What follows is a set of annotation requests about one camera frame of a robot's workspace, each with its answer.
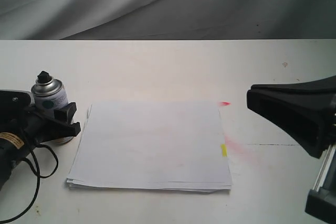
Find white paper stack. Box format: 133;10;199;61
67;101;232;192

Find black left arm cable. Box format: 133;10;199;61
0;126;59;223

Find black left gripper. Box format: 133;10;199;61
1;90;81;156

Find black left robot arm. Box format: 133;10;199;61
1;90;81;186

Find yellow sticky tab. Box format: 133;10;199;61
221;144;227;157

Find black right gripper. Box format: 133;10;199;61
247;77;335;223

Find white dotted spray paint can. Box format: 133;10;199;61
30;70;76;146

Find grey backdrop cloth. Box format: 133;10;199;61
1;0;335;40

